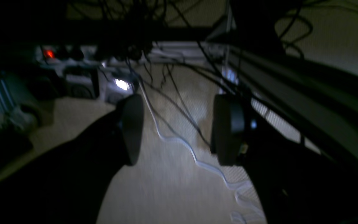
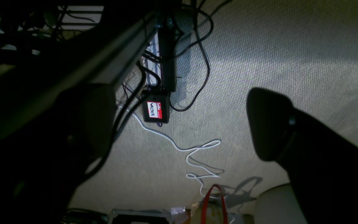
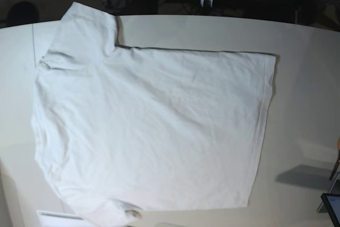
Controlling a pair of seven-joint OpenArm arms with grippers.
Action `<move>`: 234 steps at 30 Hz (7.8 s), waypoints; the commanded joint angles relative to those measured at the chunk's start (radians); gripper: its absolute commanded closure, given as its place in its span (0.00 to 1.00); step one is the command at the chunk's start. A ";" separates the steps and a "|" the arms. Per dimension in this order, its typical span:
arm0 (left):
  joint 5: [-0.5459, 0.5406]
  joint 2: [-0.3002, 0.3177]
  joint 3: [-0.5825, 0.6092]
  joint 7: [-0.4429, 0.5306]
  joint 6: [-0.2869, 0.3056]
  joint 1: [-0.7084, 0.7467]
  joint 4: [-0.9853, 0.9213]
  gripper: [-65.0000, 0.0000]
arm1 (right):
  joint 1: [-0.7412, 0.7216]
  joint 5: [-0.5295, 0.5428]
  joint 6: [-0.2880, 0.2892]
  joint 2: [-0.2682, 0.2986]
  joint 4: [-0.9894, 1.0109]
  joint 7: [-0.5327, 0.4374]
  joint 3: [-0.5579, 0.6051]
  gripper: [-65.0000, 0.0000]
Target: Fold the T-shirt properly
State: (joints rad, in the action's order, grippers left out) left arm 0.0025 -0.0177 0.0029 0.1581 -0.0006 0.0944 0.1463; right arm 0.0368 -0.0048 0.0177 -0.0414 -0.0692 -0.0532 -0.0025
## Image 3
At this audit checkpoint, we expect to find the black tablet with stand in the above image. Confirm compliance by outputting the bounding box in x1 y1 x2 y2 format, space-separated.
317 172 339 226

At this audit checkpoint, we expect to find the white T-shirt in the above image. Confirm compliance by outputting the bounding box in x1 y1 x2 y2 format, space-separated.
32 3 276 226

